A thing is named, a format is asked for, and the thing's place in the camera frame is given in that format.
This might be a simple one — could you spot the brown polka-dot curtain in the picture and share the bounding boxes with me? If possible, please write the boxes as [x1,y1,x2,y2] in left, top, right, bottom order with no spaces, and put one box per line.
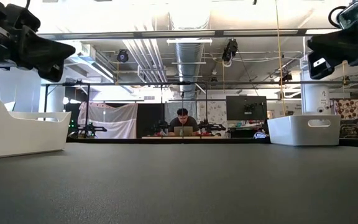
[330,98,358,121]

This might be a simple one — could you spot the white plastic basket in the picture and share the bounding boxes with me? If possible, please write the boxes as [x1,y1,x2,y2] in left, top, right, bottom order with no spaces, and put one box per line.
[267,114,342,147]
[0,95,73,160]

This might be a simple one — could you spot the black monitor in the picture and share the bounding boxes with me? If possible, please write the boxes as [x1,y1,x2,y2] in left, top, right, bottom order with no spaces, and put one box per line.
[225,95,269,122]

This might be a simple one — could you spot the white cloth sheet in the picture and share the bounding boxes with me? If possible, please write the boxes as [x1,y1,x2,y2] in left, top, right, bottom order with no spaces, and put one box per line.
[77,101,139,139]

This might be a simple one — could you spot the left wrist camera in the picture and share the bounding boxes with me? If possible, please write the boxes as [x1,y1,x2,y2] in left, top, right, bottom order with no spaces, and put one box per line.
[4,2,42,32]

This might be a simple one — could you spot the pale patterned curtain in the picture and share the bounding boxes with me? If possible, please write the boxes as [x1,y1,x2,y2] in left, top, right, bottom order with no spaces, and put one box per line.
[197,100,228,124]

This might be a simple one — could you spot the black ceiling spotlight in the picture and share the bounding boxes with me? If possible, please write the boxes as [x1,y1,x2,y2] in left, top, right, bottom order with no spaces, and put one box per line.
[116,49,130,64]

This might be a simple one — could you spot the white round column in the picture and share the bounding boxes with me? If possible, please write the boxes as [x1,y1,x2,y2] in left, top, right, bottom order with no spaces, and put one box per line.
[39,67,67,113]
[301,70,331,115]

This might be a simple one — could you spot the black horizontal frame bar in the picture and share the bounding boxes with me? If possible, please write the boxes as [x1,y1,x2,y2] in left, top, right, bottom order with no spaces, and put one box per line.
[40,80,358,87]

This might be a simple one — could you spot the yellow hanging rope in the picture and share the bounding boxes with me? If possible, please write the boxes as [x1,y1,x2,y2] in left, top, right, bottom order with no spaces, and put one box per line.
[274,0,287,115]

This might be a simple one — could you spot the white ceiling light fixture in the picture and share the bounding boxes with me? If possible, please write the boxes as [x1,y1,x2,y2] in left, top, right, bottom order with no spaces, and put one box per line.
[166,38,213,45]

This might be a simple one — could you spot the grey curtain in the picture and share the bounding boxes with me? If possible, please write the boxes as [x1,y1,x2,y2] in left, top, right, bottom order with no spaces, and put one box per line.
[165,101,198,131]

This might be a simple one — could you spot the person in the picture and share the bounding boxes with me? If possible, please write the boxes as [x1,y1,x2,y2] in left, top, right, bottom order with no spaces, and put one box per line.
[167,108,201,137]

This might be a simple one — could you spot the silver ventilation duct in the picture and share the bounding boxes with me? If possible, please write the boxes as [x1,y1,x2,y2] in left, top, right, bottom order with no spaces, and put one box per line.
[173,42,205,100]

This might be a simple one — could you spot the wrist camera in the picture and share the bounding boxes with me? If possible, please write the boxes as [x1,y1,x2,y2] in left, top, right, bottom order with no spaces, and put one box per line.
[4,2,42,32]
[336,1,358,30]

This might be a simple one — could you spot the black table mat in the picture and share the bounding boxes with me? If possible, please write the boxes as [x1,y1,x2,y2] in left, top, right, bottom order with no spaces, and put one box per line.
[0,142,358,224]

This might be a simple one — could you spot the grey laptop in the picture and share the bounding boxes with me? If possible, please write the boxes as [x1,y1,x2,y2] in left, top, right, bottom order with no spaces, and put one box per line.
[173,125,194,137]

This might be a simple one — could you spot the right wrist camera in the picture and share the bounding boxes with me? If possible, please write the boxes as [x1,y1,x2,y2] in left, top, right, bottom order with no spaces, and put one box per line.
[336,1,358,30]

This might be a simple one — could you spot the black hanging ceiling camera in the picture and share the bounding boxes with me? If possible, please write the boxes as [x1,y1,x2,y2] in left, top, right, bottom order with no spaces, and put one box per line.
[221,38,239,68]

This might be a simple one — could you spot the grey overhead frame beam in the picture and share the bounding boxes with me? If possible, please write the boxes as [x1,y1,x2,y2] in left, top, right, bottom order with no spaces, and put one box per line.
[37,28,341,41]

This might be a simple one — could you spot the black partition panel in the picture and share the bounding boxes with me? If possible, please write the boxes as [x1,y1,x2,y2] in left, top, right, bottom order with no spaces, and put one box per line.
[137,103,167,138]

